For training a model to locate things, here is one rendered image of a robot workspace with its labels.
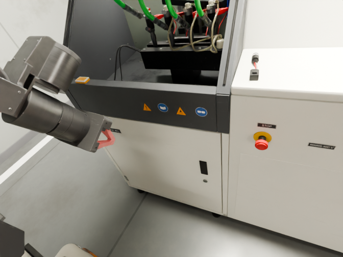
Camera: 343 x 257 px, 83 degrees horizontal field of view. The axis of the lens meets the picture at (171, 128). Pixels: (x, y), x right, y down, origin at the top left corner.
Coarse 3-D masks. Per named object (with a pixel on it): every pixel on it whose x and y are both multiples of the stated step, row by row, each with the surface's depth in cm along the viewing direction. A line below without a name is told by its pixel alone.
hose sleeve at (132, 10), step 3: (126, 6) 60; (129, 6) 62; (126, 9) 61; (129, 9) 62; (132, 9) 63; (129, 12) 63; (132, 12) 64; (135, 12) 65; (138, 12) 66; (135, 15) 66; (138, 15) 67
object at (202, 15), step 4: (196, 0) 50; (216, 0) 67; (196, 4) 51; (200, 4) 51; (196, 8) 52; (200, 8) 52; (200, 12) 53; (204, 12) 55; (200, 16) 55; (204, 16) 56; (204, 20) 58; (208, 20) 60; (208, 24) 62
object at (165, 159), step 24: (120, 120) 83; (120, 144) 99; (144, 144) 90; (168, 144) 82; (192, 144) 76; (216, 144) 71; (120, 168) 123; (144, 168) 109; (168, 168) 98; (192, 168) 89; (216, 168) 82; (168, 192) 121; (192, 192) 108; (216, 192) 97
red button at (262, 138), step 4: (260, 132) 58; (264, 132) 58; (256, 136) 60; (260, 136) 59; (264, 136) 59; (268, 136) 58; (256, 140) 61; (260, 140) 57; (264, 140) 57; (268, 140) 59; (256, 144) 58; (260, 144) 57; (264, 144) 56; (260, 148) 58; (264, 148) 57
